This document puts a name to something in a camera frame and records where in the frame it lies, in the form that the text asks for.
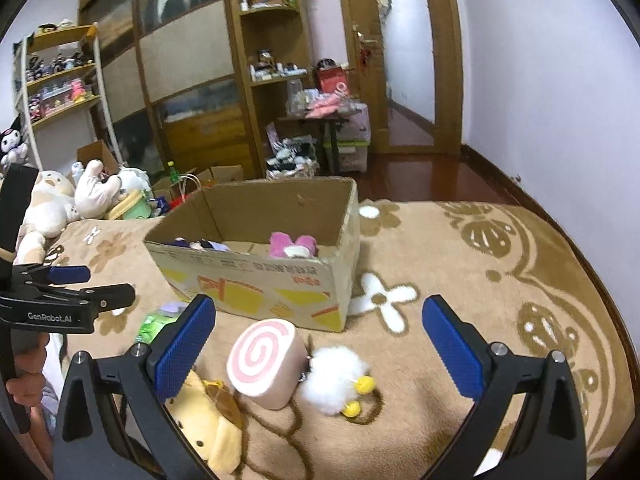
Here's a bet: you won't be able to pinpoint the open cardboard box on floor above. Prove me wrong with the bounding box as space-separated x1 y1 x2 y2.
152 165 244 200

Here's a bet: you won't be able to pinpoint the yellow dog plush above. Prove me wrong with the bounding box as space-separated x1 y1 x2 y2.
165 370 243 476

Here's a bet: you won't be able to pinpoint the green yellow plush toy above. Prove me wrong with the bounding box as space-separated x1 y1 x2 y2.
106 190 152 220

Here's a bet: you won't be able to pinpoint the cream brown plush cat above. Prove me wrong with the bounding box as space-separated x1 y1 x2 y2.
14 170 80 264

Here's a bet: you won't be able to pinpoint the small dark side table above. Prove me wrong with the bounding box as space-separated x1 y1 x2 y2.
278 110 358 176

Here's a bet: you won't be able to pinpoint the green tissue pack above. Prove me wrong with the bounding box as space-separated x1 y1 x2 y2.
134 310 178 344

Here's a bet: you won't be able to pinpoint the pink white plush toy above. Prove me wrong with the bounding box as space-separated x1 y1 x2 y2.
269 232 318 259

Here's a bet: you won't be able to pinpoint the cardboard box with yellow print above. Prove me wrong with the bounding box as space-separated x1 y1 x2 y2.
144 178 360 333

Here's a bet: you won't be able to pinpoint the white plush rabbit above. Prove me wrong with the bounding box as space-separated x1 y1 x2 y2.
75 158 151 219

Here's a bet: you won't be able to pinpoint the wooden wardrobe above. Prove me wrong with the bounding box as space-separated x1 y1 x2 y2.
78 0 262 178

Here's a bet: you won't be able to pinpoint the yellow rack shelf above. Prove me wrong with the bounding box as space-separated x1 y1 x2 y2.
13 23 124 170

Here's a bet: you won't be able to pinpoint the black white Kuromi plush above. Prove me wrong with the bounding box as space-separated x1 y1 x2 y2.
1 116 28 171

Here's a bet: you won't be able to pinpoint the red bag on table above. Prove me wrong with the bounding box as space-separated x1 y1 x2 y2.
317 66 349 94

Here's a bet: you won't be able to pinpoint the wooden door with glass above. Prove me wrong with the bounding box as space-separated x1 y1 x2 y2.
341 0 463 154

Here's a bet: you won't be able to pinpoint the red paper shopping bag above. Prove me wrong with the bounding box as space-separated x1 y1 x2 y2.
169 174 203 208

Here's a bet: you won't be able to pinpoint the wooden corner shelf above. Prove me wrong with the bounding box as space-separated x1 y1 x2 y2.
226 0 312 178

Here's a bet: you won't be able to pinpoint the white fluffy duck plush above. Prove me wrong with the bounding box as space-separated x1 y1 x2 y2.
299 346 376 418

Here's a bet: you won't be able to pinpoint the white-haired purple plush doll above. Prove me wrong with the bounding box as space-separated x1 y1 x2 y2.
169 237 231 252

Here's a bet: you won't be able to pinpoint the pink swirl roll plush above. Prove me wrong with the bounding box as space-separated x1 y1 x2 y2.
227 318 308 411

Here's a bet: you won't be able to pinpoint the green bottle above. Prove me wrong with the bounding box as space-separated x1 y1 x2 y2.
167 160 181 184

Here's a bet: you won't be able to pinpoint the basket with striped toys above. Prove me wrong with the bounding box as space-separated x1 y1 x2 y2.
266 122 320 180

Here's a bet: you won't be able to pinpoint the pink clothes on table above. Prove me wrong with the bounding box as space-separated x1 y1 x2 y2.
305 92 348 119

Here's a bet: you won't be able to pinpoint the purple item in clear bag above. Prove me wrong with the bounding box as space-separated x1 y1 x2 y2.
158 301 188 318

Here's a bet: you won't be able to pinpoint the person's left hand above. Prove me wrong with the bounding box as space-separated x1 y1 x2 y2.
6 334 49 408

